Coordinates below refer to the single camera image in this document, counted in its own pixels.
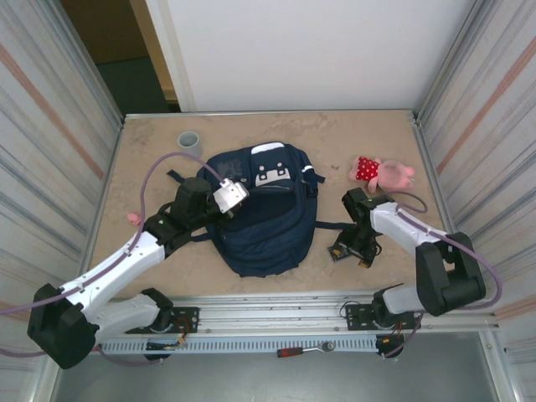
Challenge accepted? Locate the black calculator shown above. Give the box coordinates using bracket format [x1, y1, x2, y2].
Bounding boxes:
[326, 240, 357, 264]

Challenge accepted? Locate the navy blue backpack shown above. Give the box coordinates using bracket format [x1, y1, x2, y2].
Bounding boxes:
[158, 142, 355, 278]

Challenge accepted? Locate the pink plush doll red dress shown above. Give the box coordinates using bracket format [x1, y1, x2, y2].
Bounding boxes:
[348, 156, 416, 194]

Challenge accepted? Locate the grey plastic cup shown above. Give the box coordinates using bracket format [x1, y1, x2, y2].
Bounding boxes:
[177, 131, 204, 158]

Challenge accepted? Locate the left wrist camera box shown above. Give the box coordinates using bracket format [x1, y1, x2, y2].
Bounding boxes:
[212, 178, 250, 219]

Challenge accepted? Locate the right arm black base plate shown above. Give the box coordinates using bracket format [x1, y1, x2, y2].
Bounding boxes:
[343, 303, 421, 332]

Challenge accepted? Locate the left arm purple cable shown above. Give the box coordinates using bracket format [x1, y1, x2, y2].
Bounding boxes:
[0, 152, 225, 369]

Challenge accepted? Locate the aluminium mounting rail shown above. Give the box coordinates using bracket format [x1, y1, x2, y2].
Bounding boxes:
[44, 292, 502, 336]

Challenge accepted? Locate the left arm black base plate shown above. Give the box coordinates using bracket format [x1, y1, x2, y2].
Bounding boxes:
[125, 307, 200, 335]

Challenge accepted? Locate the red handled ratchet wrench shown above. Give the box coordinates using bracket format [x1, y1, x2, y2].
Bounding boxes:
[276, 341, 336, 358]

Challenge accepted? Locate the grey slotted cable duct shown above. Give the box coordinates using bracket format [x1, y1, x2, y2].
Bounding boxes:
[95, 338, 380, 355]

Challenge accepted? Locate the beige door frame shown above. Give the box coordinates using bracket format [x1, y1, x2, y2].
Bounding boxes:
[128, 0, 179, 104]

